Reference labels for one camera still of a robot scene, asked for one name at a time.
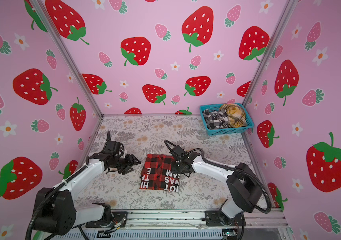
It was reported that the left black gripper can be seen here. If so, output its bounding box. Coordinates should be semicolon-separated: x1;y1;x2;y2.
114;153;142;174

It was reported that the red black plaid shirt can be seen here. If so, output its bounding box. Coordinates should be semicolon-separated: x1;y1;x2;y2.
140;154;180;193

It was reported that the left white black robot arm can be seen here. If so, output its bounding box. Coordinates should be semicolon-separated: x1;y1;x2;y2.
26;153;141;240

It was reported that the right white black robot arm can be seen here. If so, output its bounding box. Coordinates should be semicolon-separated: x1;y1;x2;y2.
171;153;271;226

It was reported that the black white plaid shirt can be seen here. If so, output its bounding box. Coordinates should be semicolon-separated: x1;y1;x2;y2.
203;109;230;130

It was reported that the yellow plaid shirt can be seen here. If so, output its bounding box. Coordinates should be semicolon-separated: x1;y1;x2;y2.
220;104;247;128

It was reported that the teal plastic basket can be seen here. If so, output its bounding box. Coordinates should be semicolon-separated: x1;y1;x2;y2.
200;103;254;136

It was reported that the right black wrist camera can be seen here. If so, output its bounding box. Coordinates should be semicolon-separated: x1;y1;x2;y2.
170;145;188;159

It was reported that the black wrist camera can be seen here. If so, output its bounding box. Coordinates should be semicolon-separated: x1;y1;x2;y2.
170;145;188;159
101;141;125;157

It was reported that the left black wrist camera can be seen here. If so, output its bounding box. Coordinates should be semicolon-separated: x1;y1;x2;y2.
101;141;125;157

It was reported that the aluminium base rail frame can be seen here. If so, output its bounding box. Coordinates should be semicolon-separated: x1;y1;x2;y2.
55;209;295;240

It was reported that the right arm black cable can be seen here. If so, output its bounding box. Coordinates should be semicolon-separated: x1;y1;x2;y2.
164;139;272;214

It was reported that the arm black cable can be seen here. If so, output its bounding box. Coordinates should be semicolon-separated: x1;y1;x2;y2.
164;139;272;214
25;130;111;240

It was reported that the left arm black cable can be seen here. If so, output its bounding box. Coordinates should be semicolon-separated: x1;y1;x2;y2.
25;130;111;240

